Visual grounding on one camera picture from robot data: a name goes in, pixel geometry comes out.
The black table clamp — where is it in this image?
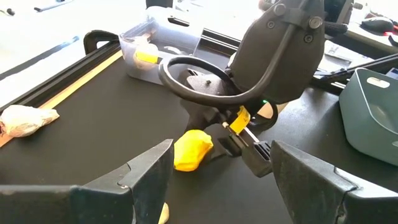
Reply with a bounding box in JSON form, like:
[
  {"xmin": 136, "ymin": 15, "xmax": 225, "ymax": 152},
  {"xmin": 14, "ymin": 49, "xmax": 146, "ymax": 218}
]
[{"xmin": 83, "ymin": 29, "xmax": 121, "ymax": 56}]

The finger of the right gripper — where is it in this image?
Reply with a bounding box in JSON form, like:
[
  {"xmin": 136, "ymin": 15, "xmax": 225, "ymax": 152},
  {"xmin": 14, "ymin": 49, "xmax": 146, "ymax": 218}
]
[
  {"xmin": 241, "ymin": 140, "xmax": 274, "ymax": 179},
  {"xmin": 217, "ymin": 134, "xmax": 248, "ymax": 158}
]

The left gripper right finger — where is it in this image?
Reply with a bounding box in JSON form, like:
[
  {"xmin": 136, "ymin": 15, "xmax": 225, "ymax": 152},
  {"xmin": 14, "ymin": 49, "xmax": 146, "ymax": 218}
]
[{"xmin": 270, "ymin": 139, "xmax": 398, "ymax": 224}]

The clear plastic basket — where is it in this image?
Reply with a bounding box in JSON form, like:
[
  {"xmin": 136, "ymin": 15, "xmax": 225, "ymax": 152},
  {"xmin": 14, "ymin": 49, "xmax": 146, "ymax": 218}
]
[{"xmin": 119, "ymin": 5, "xmax": 205, "ymax": 85}]

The grey-blue plastic basket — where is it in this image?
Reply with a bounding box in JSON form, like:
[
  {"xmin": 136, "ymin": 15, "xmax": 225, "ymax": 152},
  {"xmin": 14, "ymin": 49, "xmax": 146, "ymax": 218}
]
[{"xmin": 338, "ymin": 67, "xmax": 398, "ymax": 167}]

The yellow tape tag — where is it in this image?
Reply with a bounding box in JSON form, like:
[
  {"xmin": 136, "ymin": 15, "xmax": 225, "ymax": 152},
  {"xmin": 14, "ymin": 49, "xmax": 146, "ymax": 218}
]
[{"xmin": 229, "ymin": 105, "xmax": 251, "ymax": 135}]

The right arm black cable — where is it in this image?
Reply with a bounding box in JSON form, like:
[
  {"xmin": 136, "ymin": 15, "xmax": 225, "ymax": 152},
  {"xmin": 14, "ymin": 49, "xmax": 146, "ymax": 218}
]
[{"xmin": 157, "ymin": 23, "xmax": 279, "ymax": 131}]

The white toy garlic bulb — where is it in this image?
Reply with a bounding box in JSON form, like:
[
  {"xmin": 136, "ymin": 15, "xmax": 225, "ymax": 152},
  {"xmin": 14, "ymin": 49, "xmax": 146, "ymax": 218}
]
[{"xmin": 0, "ymin": 104, "xmax": 60, "ymax": 138}]

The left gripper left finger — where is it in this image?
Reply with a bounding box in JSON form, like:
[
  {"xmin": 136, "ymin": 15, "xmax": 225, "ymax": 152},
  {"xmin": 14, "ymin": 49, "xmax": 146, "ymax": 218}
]
[{"xmin": 0, "ymin": 138, "xmax": 175, "ymax": 224}]

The grey side desk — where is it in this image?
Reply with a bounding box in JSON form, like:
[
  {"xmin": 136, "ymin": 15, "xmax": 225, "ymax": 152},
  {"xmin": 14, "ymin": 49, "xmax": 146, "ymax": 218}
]
[{"xmin": 317, "ymin": 18, "xmax": 398, "ymax": 74}]

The black computer mouse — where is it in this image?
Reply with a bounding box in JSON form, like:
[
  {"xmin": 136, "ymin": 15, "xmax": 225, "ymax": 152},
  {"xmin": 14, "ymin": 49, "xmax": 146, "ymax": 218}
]
[{"xmin": 360, "ymin": 16, "xmax": 395, "ymax": 34}]

